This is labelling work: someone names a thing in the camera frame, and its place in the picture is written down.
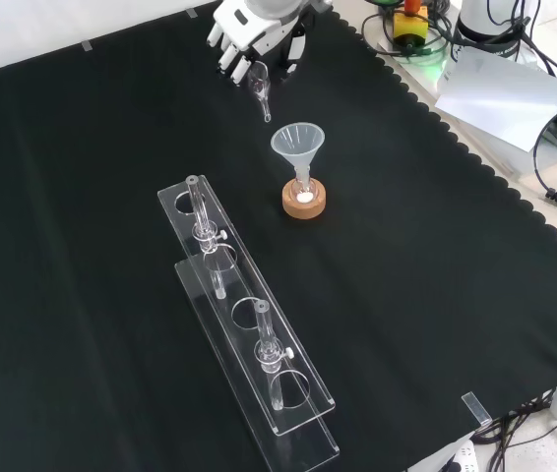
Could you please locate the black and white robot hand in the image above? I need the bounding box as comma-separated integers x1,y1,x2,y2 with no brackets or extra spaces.
206,0,335,84

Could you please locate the translucent plastic funnel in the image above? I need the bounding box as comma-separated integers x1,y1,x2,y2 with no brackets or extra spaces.
270,124,327,184

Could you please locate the clear acrylic funnel stand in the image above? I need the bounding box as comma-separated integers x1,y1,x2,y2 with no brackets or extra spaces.
156,174,341,472

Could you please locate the yellow stop button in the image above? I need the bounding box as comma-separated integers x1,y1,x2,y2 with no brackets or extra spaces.
392,0,430,49

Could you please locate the small round-bottom glass flask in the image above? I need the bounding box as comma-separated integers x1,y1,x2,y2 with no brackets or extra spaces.
290,175,319,206

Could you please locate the pale board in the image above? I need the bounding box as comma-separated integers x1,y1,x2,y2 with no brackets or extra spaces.
434,48,557,153

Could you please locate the black cloth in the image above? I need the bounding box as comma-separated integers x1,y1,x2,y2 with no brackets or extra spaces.
0,0,557,472

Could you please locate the clear tape strip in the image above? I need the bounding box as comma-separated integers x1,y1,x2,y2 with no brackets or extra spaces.
461,391,492,427

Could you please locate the white power strip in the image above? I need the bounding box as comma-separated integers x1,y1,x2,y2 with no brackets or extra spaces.
438,439,482,472

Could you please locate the cork ring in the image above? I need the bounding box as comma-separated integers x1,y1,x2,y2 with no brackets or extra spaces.
281,179,330,220

